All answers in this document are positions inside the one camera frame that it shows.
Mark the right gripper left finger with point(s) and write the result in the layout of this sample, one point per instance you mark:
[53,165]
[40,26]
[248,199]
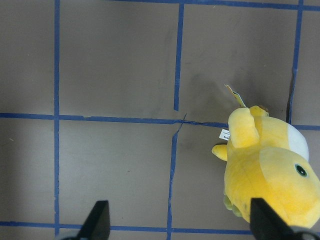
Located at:
[97,225]

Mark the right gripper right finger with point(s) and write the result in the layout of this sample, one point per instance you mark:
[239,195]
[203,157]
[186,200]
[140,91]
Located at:
[266,224]

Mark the yellow plush dinosaur toy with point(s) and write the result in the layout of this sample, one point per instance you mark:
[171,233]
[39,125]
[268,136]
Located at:
[268,158]

